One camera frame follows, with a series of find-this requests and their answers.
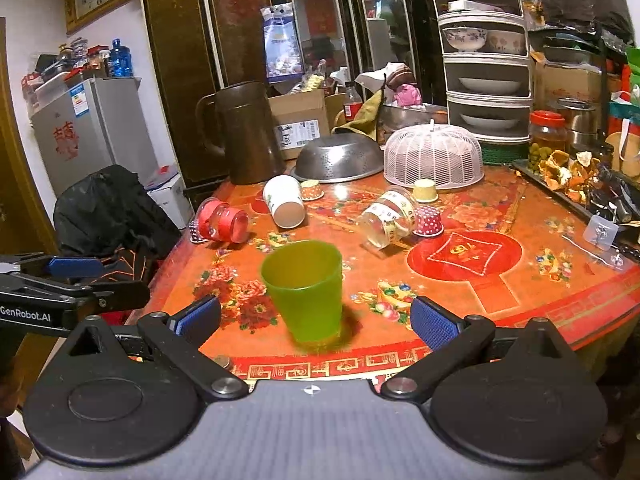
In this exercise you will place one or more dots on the floral ceramic bowl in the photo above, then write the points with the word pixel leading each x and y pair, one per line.
pixel 465 39

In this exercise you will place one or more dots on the small yellow paper cup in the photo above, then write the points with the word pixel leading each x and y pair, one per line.
pixel 425 192

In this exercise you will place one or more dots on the red plastic cup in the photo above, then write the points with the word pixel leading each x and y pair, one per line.
pixel 220 221

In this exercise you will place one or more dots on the blue plastic bag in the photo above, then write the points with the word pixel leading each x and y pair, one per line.
pixel 282 45

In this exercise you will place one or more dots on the brown plastic pitcher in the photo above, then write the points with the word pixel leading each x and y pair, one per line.
pixel 247 135

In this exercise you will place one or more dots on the pale ceramic bowl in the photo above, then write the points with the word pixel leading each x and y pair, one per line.
pixel 506 41

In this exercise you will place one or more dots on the dark tray of orange peels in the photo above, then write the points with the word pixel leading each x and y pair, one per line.
pixel 575 180

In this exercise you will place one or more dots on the red polka dot paper cup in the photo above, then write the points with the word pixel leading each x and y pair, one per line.
pixel 428 222

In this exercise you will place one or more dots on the soda bottle with red label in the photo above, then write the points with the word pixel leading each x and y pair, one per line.
pixel 352 105

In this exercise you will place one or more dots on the metal pot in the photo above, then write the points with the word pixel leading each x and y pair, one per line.
pixel 580 117

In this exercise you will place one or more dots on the dark wooden wardrobe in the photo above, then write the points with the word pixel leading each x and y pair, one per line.
pixel 175 60

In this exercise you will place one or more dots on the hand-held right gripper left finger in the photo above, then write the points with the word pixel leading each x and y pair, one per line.
pixel 196 316

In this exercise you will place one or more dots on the olive green cloth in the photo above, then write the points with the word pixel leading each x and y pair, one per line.
pixel 367 115

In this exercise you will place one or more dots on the green plastic cup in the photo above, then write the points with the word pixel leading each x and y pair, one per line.
pixel 305 295

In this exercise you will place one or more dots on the clear adhesive hook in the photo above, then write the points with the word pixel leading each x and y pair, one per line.
pixel 601 232

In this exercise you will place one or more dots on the white box with red print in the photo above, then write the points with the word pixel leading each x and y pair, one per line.
pixel 167 195

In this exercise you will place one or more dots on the green woven basket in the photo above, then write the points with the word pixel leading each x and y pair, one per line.
pixel 505 153

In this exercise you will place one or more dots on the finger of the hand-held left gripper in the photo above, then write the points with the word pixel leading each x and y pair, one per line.
pixel 117 292
pixel 75 266

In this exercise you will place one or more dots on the white plastic food cover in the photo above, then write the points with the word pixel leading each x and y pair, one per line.
pixel 432 157

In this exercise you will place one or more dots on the small patterned paper cup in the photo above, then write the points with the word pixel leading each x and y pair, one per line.
pixel 311 191

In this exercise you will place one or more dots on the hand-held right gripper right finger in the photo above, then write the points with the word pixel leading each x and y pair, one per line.
pixel 434 323

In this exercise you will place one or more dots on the white tiered dish rack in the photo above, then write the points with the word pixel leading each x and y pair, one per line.
pixel 525 105

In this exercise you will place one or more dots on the grey refrigerator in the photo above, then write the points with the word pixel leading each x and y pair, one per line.
pixel 95 135

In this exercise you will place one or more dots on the black bag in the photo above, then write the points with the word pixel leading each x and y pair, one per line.
pixel 110 215

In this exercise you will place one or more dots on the white paper cup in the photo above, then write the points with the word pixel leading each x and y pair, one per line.
pixel 282 201

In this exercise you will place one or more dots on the cardboard box with label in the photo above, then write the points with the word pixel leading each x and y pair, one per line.
pixel 300 115

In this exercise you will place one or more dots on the metal basin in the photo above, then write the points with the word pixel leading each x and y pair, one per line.
pixel 410 117

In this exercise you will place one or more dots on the blue water bottle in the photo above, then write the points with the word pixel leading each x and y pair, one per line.
pixel 120 60

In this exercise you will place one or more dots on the plain cardboard box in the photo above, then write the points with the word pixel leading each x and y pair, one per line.
pixel 565 82

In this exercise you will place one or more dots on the white plate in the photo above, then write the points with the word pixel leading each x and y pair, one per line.
pixel 490 121
pixel 490 85

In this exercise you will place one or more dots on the glass jar with red lid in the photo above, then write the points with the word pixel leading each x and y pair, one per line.
pixel 548 132

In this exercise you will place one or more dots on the pink cloth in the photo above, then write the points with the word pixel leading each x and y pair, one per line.
pixel 407 95

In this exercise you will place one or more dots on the clear cup with yellow tape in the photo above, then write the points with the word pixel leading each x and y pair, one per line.
pixel 387 217

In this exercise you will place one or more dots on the metal colander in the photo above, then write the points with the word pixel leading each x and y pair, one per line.
pixel 337 157

